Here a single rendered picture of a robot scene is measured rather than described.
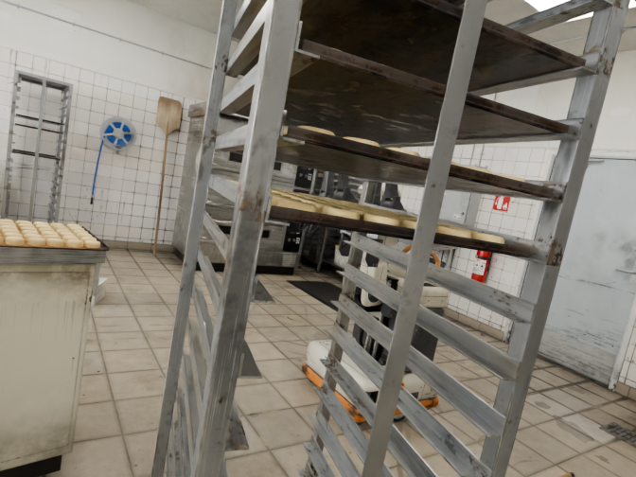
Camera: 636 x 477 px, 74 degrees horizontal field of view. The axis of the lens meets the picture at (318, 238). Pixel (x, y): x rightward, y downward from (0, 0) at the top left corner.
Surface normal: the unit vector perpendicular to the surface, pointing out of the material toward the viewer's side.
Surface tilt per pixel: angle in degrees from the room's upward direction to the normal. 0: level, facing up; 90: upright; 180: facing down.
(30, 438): 90
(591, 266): 90
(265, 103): 90
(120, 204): 90
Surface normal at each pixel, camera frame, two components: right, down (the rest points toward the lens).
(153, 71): 0.53, 0.20
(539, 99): -0.82, -0.09
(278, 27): 0.34, 0.18
